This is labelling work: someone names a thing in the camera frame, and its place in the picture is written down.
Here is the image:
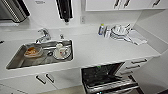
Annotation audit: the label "stainless steel dishwasher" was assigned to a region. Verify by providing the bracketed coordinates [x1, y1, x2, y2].
[80, 61, 140, 94]

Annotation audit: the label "stack of white bowls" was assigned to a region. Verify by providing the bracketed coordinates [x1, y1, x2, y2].
[110, 23, 133, 42]

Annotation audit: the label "white cup red print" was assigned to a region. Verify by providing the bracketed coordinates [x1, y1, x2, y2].
[53, 43, 72, 61]

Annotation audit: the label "dish soap bottle yellow cap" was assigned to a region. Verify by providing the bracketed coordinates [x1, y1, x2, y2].
[97, 22, 106, 37]

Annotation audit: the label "small chrome sink knob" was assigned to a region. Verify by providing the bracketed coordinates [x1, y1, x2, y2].
[59, 33, 64, 40]

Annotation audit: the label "small clear bottle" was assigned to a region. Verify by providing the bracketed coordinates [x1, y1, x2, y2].
[104, 25, 111, 38]

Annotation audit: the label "black soap dispenser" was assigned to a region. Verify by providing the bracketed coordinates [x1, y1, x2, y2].
[55, 0, 74, 25]

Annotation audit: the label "chrome sink faucet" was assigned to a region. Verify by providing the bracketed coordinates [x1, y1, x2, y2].
[35, 28, 52, 44]

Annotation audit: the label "orange food container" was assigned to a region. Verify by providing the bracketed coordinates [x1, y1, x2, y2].
[24, 45, 43, 59]

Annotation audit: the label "narrow white drawer unit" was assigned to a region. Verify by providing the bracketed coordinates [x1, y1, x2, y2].
[119, 55, 155, 78]

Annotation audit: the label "white two-door sink cabinet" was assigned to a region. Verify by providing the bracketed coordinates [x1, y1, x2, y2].
[0, 69, 83, 94]

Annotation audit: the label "stainless steel sink basin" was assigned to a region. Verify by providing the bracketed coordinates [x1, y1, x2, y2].
[5, 39, 74, 70]

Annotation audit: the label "steel paper towel dispenser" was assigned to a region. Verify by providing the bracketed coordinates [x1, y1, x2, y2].
[0, 0, 31, 23]

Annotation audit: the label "white wall outlet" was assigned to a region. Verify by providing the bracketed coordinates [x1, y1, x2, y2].
[80, 15, 86, 24]

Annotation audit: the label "white wall cabinet three doors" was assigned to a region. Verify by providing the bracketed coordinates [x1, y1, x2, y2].
[84, 0, 168, 12]

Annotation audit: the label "small grey wall label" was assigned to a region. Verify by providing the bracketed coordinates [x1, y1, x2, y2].
[35, 1, 46, 5]

